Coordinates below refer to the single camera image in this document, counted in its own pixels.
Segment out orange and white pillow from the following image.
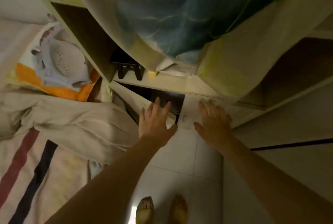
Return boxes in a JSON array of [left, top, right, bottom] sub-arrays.
[[6, 21, 100, 102]]

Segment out small black stool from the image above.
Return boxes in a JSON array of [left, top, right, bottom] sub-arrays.
[[110, 48, 145, 81]]

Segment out beige blanket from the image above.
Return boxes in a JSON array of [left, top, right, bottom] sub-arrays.
[[0, 85, 142, 164]]

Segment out striped bed sheet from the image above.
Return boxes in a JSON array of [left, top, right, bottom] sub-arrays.
[[0, 18, 90, 224]]

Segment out person's left forearm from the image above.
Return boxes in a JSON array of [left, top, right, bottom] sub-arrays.
[[44, 136, 167, 224]]

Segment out beige wooden wardrobe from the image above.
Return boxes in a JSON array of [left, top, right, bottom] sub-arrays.
[[20, 0, 333, 111]]

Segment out blue patterned bedding bundle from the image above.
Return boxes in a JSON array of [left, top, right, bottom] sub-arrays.
[[61, 0, 305, 72]]

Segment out narrow white cabinet door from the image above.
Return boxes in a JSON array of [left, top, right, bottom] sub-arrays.
[[109, 81, 177, 129]]

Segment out white cabinet door with knob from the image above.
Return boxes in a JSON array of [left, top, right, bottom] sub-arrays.
[[178, 94, 264, 131]]

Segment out person's right hand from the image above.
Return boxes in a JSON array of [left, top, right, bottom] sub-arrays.
[[193, 101, 234, 152]]

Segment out person's right forearm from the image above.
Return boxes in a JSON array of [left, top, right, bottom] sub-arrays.
[[217, 138, 333, 224]]

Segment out person's right foot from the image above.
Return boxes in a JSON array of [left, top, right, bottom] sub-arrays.
[[169, 194, 188, 224]]

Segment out person's foot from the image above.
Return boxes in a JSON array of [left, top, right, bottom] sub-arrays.
[[169, 194, 188, 224], [135, 196, 154, 224]]

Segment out white perforated garment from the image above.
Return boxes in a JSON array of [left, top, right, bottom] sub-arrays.
[[31, 33, 92, 89]]

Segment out person's left foot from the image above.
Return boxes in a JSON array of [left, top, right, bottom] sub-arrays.
[[135, 196, 154, 224]]

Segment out person's left hand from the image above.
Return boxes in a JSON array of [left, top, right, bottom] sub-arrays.
[[138, 97, 178, 148]]

